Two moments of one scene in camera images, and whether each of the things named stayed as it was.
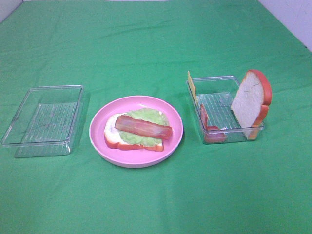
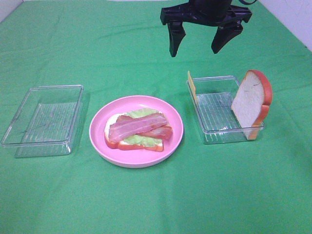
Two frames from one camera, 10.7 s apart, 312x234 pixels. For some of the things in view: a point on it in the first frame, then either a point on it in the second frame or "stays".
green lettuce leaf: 146,114 stays
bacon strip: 212,134 -> 126,126
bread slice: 250,106 stays
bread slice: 113,139 stays
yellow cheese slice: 192,87 stays
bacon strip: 143,127 -> 125,126
